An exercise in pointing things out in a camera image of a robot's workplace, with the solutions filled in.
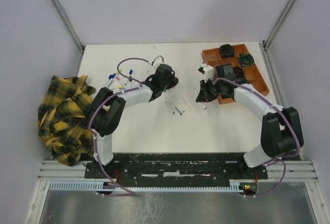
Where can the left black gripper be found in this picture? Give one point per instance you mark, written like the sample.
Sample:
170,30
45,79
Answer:
174,81

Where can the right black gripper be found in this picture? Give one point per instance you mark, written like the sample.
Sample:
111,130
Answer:
204,96

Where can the pastel purple highlighter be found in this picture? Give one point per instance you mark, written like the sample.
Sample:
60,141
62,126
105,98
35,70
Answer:
179,105

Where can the black marker pen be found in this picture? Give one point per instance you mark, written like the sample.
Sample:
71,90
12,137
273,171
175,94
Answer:
170,107

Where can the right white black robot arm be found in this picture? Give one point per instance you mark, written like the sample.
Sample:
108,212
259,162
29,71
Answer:
281,133

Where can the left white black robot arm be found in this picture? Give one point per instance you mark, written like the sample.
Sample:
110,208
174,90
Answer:
105,112

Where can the black orange rolled sock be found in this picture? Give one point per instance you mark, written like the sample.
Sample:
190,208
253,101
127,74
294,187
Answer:
238,72

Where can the black rolled sock top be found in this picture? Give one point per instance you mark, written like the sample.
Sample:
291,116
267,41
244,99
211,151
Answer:
226,51

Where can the orange compartment tray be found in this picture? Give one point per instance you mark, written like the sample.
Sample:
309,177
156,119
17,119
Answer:
223,71

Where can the green blue rolled sock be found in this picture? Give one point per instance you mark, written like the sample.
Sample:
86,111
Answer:
246,60

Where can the yellow plaid cloth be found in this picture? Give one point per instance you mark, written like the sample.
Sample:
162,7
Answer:
62,125

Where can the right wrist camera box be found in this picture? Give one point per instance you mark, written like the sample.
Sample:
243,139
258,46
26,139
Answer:
207,71

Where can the right aluminium frame post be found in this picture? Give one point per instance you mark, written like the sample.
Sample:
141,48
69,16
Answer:
289,4

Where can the aluminium frame post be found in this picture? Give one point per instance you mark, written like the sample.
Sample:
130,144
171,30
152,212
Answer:
289,4
67,24

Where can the white cable duct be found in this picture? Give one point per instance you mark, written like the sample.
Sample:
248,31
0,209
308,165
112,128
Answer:
103,186

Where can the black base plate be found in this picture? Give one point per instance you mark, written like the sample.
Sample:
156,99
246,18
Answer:
175,169

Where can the left aluminium frame post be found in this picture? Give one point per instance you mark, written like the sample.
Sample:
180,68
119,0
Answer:
67,24

